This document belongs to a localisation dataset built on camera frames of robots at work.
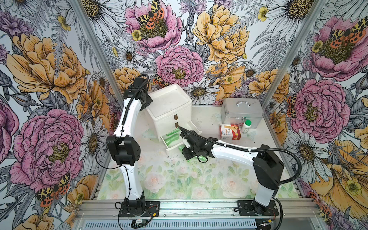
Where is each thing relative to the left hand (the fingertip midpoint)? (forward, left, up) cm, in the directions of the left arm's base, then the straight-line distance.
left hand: (147, 107), depth 89 cm
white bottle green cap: (-4, -65, -15) cm, 67 cm away
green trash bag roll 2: (-11, -13, -20) cm, 26 cm away
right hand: (-25, -23, -15) cm, 37 cm away
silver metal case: (+5, -59, -9) cm, 60 cm away
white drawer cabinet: (-2, -14, +1) cm, 14 cm away
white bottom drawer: (+1, -26, -20) cm, 33 cm away
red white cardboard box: (-5, -54, -20) cm, 58 cm away
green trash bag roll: (-4, -15, -20) cm, 25 cm away
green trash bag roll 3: (-21, -21, -12) cm, 32 cm away
